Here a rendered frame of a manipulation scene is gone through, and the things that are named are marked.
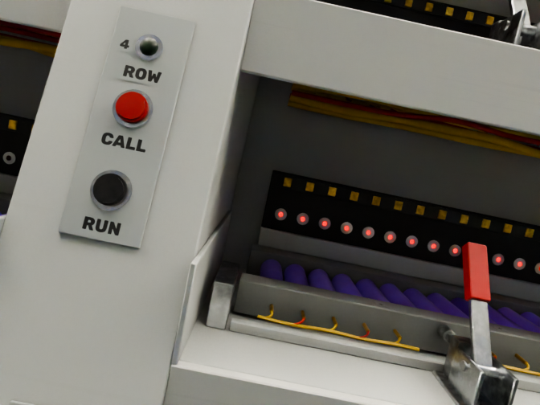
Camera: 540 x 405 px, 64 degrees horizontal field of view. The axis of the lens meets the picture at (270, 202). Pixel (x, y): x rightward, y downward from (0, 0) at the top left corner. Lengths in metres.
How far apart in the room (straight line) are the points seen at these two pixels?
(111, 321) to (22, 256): 0.05
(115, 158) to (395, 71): 0.16
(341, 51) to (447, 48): 0.06
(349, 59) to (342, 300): 0.15
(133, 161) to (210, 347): 0.10
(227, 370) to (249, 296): 0.07
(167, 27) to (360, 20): 0.10
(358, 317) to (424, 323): 0.04
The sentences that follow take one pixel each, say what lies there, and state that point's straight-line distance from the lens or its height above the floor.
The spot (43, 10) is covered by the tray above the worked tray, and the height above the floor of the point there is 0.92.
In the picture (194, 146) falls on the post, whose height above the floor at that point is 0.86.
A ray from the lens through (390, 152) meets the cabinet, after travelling 0.46.
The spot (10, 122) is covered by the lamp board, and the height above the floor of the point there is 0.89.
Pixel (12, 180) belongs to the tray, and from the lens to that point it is 0.45.
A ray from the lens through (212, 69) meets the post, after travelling 0.24.
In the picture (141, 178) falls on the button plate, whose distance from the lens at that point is 0.22.
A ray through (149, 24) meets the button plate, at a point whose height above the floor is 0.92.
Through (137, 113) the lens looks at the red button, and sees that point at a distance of 0.23.
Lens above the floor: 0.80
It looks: 9 degrees up
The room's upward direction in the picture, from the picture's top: 12 degrees clockwise
